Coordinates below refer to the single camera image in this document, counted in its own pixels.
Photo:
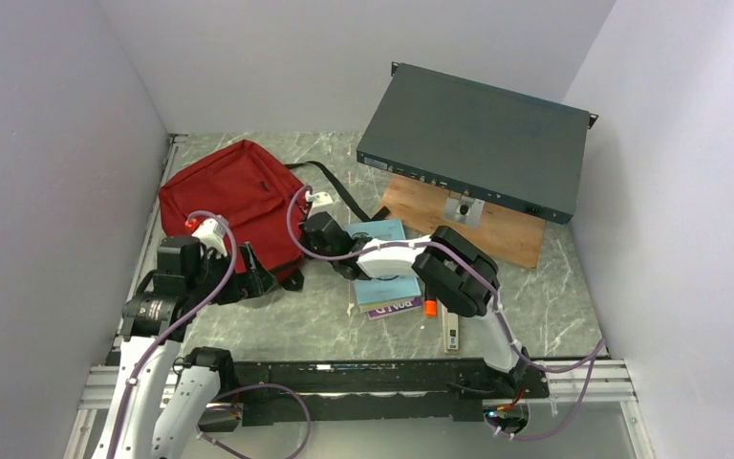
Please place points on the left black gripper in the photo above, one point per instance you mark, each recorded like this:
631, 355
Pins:
250, 282

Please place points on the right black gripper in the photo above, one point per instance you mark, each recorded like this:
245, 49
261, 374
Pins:
305, 239

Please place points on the red student backpack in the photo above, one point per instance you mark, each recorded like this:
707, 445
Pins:
252, 189

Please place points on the light blue notebook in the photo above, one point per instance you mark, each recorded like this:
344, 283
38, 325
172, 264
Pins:
389, 268

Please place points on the green storey treehouse book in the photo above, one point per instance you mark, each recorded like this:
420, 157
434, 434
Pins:
364, 308

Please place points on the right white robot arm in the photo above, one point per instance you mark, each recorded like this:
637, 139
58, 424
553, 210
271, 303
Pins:
462, 279

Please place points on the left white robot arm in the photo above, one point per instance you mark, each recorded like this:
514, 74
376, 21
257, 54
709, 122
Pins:
204, 266

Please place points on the purple Roald Dahl book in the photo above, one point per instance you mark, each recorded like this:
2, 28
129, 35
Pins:
395, 309

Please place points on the orange capped marker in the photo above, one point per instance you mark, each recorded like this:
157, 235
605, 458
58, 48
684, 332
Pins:
430, 304

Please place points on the wooden board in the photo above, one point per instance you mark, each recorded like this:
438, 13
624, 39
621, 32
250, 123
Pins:
505, 234

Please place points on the dark teal rack server box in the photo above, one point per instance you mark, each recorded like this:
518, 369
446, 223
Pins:
505, 148

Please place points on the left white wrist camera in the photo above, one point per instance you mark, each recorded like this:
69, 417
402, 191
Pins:
209, 231

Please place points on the silver metal bracket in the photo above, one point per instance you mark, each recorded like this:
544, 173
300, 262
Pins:
463, 209

